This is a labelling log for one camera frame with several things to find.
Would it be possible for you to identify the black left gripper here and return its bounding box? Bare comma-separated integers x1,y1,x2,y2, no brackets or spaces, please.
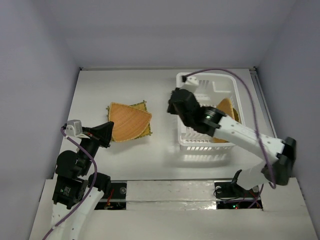
77,119,115,174

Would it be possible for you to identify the rounded woven bamboo tray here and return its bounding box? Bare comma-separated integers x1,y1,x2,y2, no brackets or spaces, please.
109,101,153,143

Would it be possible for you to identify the square woven bamboo tray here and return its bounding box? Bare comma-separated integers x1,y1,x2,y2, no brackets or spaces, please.
105,99,153,142

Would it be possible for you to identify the round woven bamboo plate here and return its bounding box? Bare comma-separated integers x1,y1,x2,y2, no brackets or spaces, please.
212,97,241,144

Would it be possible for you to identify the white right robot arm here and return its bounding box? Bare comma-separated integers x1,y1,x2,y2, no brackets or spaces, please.
167,88,296,196

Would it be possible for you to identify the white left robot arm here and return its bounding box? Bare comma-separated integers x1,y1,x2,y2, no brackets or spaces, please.
43,120,114,240

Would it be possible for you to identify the white plastic dish rack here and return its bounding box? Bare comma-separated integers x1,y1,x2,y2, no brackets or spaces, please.
176,72,245,151

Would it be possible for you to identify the white foam front panel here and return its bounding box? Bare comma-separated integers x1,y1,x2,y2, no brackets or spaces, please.
28,177,313,240

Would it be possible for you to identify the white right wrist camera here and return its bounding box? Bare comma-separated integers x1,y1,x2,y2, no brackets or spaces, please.
181,76,200,94

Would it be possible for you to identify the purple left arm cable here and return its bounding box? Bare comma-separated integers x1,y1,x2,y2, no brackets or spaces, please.
37,126,98,240

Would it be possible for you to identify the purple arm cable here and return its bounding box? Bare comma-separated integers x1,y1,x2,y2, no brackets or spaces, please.
37,126,98,240
184,68,277,210

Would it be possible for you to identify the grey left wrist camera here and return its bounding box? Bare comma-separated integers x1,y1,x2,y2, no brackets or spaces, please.
64,119,83,137

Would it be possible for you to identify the aluminium side rail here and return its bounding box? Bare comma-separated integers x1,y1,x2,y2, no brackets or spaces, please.
249,66,291,177

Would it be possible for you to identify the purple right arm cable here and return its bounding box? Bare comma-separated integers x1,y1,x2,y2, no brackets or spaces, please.
184,68,277,210

